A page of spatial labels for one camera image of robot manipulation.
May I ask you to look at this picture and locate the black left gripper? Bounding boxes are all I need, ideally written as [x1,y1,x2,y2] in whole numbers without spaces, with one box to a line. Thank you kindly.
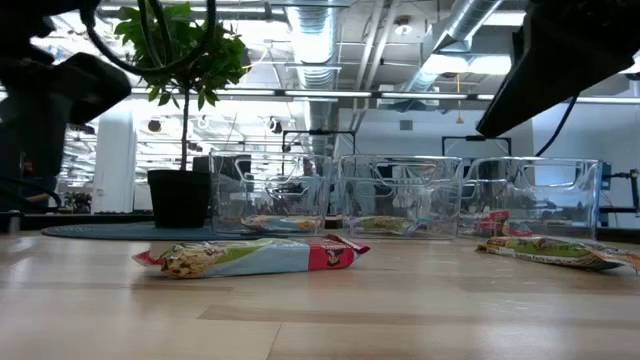
[0,52,132,179]

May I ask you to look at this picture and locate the silver ventilation duct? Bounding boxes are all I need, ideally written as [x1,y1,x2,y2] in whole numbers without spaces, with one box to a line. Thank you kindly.
[284,0,344,154]
[399,0,504,94]

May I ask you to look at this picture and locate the orange-ended green granola bar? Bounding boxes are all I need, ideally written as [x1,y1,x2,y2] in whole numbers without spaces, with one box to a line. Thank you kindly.
[475,235,640,274]
[239,214,325,234]

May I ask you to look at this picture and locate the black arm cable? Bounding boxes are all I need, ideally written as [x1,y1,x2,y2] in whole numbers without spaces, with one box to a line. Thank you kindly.
[534,93,581,158]

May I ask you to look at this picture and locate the green plant with black pot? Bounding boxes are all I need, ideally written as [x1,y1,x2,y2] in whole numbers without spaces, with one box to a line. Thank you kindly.
[113,0,250,230]

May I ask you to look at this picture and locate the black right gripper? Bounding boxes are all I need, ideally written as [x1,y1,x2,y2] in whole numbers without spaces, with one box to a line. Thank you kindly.
[475,0,640,139]

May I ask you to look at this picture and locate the person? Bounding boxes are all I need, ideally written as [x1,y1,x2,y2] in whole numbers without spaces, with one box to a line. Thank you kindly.
[19,159,60,207]

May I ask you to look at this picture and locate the long ceiling light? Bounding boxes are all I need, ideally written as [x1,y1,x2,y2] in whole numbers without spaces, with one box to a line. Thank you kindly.
[127,87,640,103]

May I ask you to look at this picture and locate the white pillar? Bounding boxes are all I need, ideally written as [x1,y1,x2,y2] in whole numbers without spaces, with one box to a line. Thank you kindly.
[91,112,137,215]

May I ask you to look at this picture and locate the clear plastic bin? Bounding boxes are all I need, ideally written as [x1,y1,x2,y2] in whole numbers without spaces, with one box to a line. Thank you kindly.
[465,157,603,241]
[337,154,464,239]
[208,149,335,237]

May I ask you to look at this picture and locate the black background monitor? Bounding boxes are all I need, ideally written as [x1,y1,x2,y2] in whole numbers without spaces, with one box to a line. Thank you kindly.
[192,154,253,181]

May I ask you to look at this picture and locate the black metal stand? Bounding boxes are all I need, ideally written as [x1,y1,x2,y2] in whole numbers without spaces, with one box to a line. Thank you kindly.
[441,133,513,157]
[281,128,358,155]

